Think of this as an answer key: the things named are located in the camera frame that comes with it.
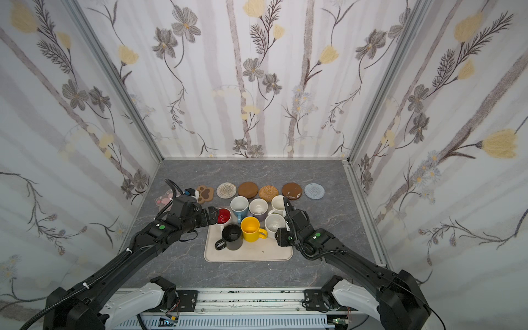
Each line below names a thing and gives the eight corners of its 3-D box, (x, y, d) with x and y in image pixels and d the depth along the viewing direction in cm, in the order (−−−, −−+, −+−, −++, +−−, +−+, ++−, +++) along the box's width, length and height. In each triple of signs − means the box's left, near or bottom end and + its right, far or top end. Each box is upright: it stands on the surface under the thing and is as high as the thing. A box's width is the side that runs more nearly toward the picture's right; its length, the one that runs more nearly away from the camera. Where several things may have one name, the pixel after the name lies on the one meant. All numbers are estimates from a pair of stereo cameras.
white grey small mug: (249, 222, 96) (248, 214, 90) (250, 207, 101) (249, 198, 95) (267, 223, 96) (267, 214, 90) (267, 207, 102) (267, 198, 95)
